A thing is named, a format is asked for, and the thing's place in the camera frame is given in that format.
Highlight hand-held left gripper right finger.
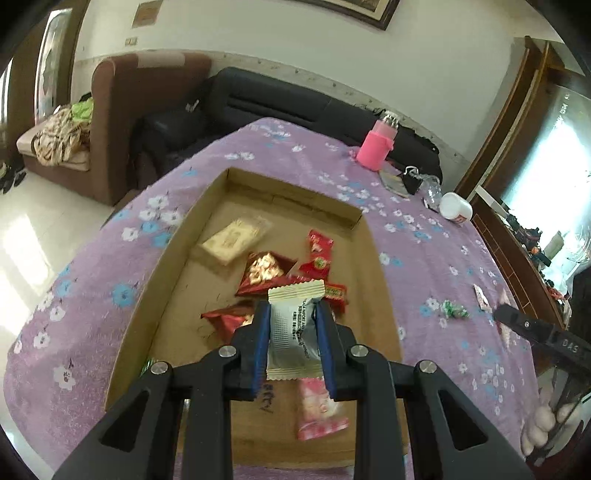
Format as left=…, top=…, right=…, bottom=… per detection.
left=315, top=299, right=539, bottom=480

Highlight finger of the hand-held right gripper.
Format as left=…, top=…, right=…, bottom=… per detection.
left=493, top=304, right=555, bottom=349

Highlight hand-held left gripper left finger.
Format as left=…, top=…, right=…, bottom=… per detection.
left=53, top=300, right=271, bottom=480

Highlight silver white snack packet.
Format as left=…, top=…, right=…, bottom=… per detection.
left=266, top=281, right=327, bottom=380

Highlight dark red gold snack packet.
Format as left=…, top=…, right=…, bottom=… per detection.
left=235, top=250, right=299, bottom=297
left=201, top=301, right=256, bottom=339

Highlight pink snack packet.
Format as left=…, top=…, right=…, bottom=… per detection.
left=295, top=376, right=350, bottom=442

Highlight red snack packet green label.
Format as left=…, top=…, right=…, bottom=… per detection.
left=323, top=283, right=348, bottom=306

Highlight shallow cardboard box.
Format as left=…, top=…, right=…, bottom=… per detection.
left=105, top=167, right=409, bottom=467

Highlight bright red snack packet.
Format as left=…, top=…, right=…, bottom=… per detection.
left=299, top=229, right=334, bottom=278

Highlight beige snack packet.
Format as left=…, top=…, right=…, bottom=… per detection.
left=200, top=217, right=271, bottom=267

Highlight person's right hand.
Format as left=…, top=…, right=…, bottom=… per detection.
left=521, top=388, right=579, bottom=467

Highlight green white wrapped candy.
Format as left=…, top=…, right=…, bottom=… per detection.
left=438, top=299, right=470, bottom=320

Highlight dark cluttered trinkets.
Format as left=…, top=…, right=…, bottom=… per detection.
left=505, top=210, right=575, bottom=298

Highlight white cup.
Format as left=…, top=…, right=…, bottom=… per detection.
left=438, top=191, right=474, bottom=223

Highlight clear plastic bottle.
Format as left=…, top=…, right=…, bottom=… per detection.
left=422, top=175, right=445, bottom=212

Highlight bright glass pane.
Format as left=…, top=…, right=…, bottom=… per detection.
left=501, top=83, right=591, bottom=264

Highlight black binder clip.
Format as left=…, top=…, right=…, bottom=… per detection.
left=401, top=166, right=424, bottom=195

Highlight purple floral blanket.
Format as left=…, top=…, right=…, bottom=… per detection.
left=4, top=117, right=543, bottom=480

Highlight wooden cabinet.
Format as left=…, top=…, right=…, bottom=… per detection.
left=455, top=36, right=591, bottom=333

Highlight small grey packet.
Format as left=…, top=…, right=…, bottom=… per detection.
left=379, top=168, right=410, bottom=199

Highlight pink sleeved bottle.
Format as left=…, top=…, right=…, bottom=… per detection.
left=355, top=110, right=400, bottom=171

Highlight black sofa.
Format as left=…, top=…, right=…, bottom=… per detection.
left=134, top=67, right=444, bottom=195

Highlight brown armchair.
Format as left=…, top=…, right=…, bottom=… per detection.
left=16, top=51, right=212, bottom=207

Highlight patterned beige cloth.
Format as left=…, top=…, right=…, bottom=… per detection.
left=32, top=107, right=93, bottom=168

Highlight dark shoes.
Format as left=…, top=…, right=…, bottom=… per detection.
left=0, top=161, right=27, bottom=195

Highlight dark framed picture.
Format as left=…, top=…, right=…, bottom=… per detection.
left=295, top=0, right=401, bottom=31

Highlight framed wall mirror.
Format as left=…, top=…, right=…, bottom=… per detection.
left=36, top=8, right=74, bottom=126

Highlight small wall plaque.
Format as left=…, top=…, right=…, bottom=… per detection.
left=133, top=1, right=161, bottom=28

